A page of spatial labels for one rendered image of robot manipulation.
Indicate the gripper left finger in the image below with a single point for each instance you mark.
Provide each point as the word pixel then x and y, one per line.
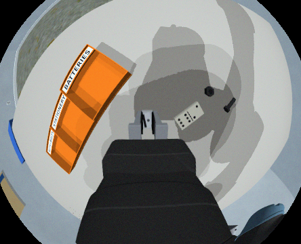
pixel 136 129

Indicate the white domino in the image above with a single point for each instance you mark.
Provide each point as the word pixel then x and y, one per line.
pixel 189 115

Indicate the dark grey bolt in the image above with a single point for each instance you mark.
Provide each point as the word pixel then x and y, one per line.
pixel 227 107

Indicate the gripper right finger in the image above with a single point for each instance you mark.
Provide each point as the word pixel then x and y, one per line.
pixel 159 129

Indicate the orange rack of labelled bins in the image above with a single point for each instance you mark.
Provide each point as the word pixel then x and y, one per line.
pixel 88 88

